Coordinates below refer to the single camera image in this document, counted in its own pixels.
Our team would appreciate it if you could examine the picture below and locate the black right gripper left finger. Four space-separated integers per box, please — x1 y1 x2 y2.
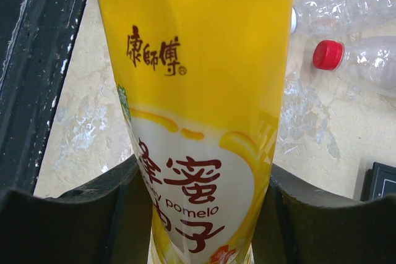
1 156 152 263

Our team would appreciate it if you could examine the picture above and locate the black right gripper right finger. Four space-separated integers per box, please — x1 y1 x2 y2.
252 165 395 263

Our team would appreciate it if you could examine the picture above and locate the red label clear bottle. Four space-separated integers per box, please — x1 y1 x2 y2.
312 36 395 97

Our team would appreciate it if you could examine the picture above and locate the clear crushed bottle middle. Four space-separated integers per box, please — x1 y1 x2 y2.
291 0 395 37

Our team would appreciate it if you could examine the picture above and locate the black white chessboard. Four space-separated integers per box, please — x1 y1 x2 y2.
361 162 395 202

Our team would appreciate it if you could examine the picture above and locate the black base frame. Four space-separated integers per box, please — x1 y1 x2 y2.
1 0 87 193

